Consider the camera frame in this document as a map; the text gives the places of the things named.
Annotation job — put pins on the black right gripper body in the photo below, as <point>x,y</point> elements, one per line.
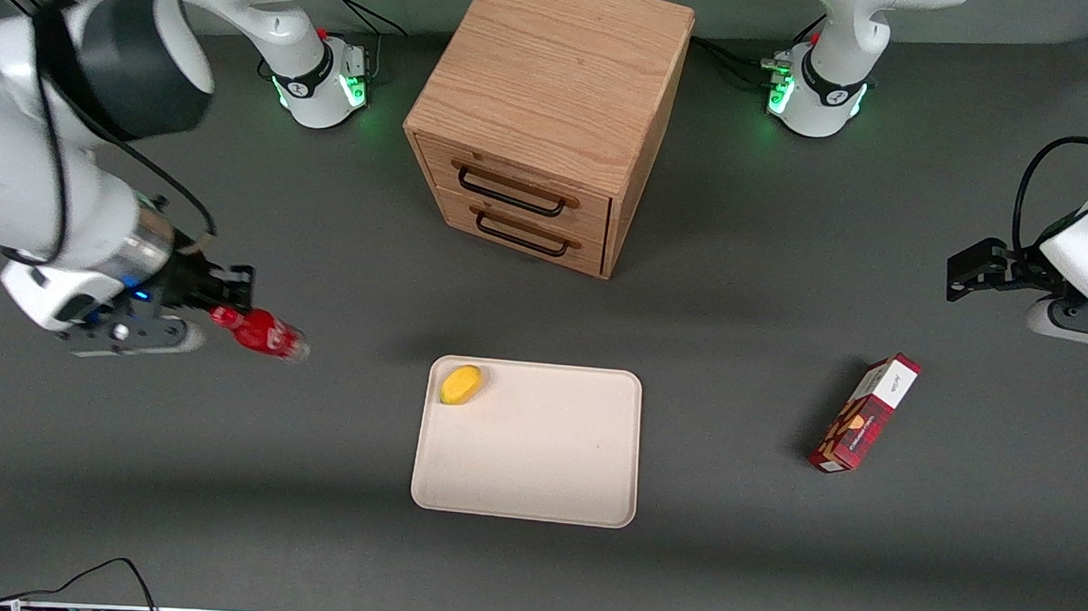
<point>188,280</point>

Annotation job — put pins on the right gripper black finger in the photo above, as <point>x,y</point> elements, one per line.
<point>242,285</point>

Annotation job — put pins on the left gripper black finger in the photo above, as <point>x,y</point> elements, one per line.
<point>963,280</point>
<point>989,253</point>

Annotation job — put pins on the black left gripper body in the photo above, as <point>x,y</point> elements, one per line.
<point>1014,269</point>

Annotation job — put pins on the red coke bottle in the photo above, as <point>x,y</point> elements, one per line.
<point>263,332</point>

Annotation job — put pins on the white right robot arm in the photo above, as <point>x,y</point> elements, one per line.
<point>17,172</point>

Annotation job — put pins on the white rectangular tray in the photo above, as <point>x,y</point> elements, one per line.
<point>538,452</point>

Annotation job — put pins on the red cookie box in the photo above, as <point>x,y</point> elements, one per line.
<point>865,416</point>

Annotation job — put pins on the yellow lemon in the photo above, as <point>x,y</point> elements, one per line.
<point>461,384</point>

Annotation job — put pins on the wooden drawer front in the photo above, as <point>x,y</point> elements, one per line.
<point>592,216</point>
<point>587,257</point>

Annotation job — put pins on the wooden drawer cabinet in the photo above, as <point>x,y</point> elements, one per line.
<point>545,67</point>

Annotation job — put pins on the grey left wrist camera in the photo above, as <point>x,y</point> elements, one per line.
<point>1080,324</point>

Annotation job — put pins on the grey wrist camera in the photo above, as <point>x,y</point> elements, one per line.
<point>139,336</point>
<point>1080,324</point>

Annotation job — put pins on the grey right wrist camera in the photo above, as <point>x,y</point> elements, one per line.
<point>139,336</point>

